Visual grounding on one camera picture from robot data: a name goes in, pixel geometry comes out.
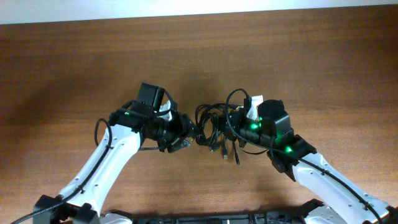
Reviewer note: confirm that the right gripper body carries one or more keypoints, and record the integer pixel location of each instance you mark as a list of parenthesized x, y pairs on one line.
[(239, 126)]

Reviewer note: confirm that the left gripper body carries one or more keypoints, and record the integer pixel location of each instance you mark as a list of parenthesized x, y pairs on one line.
[(174, 130)]

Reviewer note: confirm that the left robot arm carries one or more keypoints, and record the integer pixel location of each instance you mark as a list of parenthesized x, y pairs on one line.
[(146, 117)]

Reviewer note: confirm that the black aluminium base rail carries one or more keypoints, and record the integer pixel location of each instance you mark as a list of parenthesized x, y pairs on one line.
[(311, 212)]

